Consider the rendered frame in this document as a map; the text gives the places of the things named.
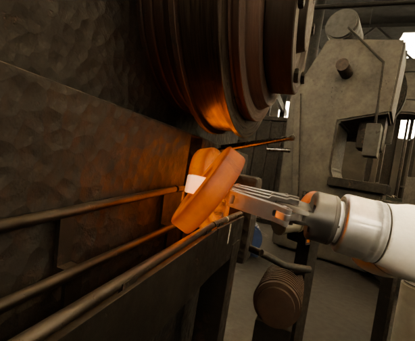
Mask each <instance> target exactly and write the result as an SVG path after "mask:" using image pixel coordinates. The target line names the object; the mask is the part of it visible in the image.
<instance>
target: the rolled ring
mask: <svg viewBox="0 0 415 341"><path fill-rule="evenodd" d="M220 154H221V153H220V151H219V150H218V149H216V148H214V147H209V148H203V149H199V150H197V151H196V152H195V153H194V155H193V157H192V159H191V163H190V167H189V175H192V174H193V175H198V176H202V174H203V173H204V172H205V170H206V169H207V168H208V167H209V166H210V164H211V163H212V162H213V161H214V160H215V159H216V158H217V157H218V156H219V155H220ZM229 208H230V207H229V206H227V205H226V202H221V203H220V204H219V205H218V207H217V208H216V209H215V210H214V211H213V213H212V214H211V215H210V216H209V217H208V218H207V219H206V220H205V221H204V222H203V223H202V224H201V225H200V226H199V228H202V227H203V226H205V225H207V224H208V223H211V222H212V221H215V220H218V219H221V218H223V217H226V216H228V214H229Z"/></svg>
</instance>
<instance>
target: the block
mask: <svg viewBox="0 0 415 341"><path fill-rule="evenodd" d="M238 183H239V184H241V185H246V186H250V187H255V188H258V189H261V188H262V179H261V178H259V177H253V176H249V175H241V174H240V175H239V177H238V179H237V180H236V181H235V184H238ZM235 184H234V185H235ZM243 216H244V221H243V229H242V234H241V242H240V246H239V251H238V254H237V261H236V263H240V264H243V263H244V262H245V261H246V260H247V259H248V258H249V257H250V254H251V253H250V252H249V246H250V245H252V241H253V234H254V229H255V222H256V217H257V216H255V215H253V214H249V213H247V212H243Z"/></svg>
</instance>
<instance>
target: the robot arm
mask: <svg viewBox="0 0 415 341"><path fill-rule="evenodd" d="M205 178H206V177H201V176H198V175H193V174H192V175H187V182H186V185H185V192H187V193H190V194H194V193H195V191H196V190H197V189H198V188H199V186H200V185H201V184H202V183H203V181H204V180H205ZM222 202H226V205H227V206H229V207H232V208H236V209H238V210H242V211H243V212H247V213H249V214H253V215H255V216H258V217H262V218H263V219H267V220H269V221H272V222H274V223H277V224H279V225H281V226H282V227H288V225H293V224H296V225H303V226H304V228H303V234H304V237H305V238H306V239H307V240H312V241H314V242H318V243H321V244H326V245H328V244H331V248H332V250H333V251H334V252H335V253H339V254H343V255H346V256H350V257H352V260H353V262H354V263H355V264H357V266H359V267H360V268H362V269H363V270H365V271H367V272H369V273H372V274H375V275H378V276H381V277H390V278H400V279H404V280H406V281H410V282H412V283H415V205H411V204H388V203H384V202H382V201H378V200H371V199H368V198H362V197H359V196H354V195H351V194H346V195H344V196H343V197H342V198H341V199H340V198H339V197H338V196H334V195H330V194H326V193H322V192H319V191H317V192H315V193H314V194H313V196H312V198H311V201H310V203H309V204H308V203H305V202H302V201H299V197H297V196H293V195H289V194H282V193H278V192H274V191H268V190H265V189H258V188H255V187H250V186H246V185H241V184H239V183H238V184H235V185H233V186H232V188H231V189H230V191H229V192H228V193H227V195H226V196H225V197H224V199H223V200H222Z"/></svg>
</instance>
